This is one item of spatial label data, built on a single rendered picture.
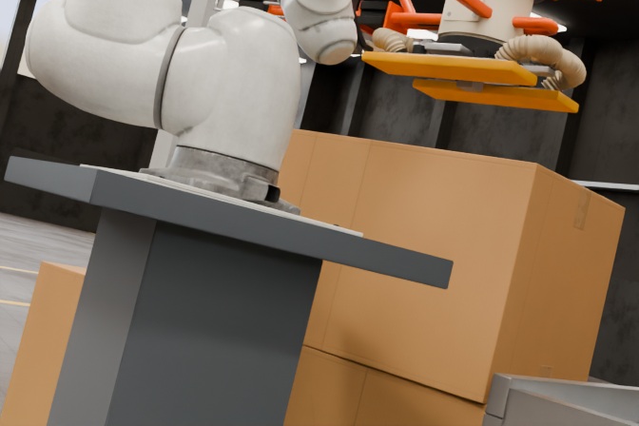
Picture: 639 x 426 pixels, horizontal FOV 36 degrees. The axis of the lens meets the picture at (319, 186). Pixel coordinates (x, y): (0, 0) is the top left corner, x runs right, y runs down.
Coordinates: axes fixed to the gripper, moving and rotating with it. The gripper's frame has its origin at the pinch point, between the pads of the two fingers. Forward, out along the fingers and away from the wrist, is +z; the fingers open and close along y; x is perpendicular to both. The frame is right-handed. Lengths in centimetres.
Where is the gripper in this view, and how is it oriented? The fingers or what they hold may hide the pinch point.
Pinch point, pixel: (383, 22)
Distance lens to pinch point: 214.2
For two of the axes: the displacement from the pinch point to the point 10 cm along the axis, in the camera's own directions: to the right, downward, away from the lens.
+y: -2.4, 9.7, -0.7
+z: 6.0, 2.0, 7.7
